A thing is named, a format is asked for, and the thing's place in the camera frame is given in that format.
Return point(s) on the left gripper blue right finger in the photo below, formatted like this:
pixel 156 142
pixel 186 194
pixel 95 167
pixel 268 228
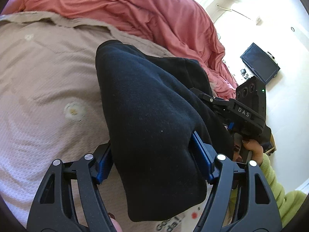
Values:
pixel 204 156

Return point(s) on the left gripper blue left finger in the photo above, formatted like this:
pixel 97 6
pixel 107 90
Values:
pixel 104 162

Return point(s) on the black printed sweatshirt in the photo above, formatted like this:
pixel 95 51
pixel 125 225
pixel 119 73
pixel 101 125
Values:
pixel 151 113

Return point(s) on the green right sleeve forearm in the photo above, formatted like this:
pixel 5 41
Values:
pixel 288 203

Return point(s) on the right hand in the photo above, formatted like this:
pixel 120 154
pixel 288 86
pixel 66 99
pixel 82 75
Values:
pixel 250 145

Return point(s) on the left hand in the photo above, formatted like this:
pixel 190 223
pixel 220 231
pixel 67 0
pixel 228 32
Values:
pixel 115 223

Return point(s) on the black monitor screen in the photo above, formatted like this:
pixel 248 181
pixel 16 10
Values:
pixel 260 63

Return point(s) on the beige strawberry print blanket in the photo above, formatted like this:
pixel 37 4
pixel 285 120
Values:
pixel 51 105

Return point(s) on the salmon red duvet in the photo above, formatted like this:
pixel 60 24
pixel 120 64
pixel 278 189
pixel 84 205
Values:
pixel 181 26

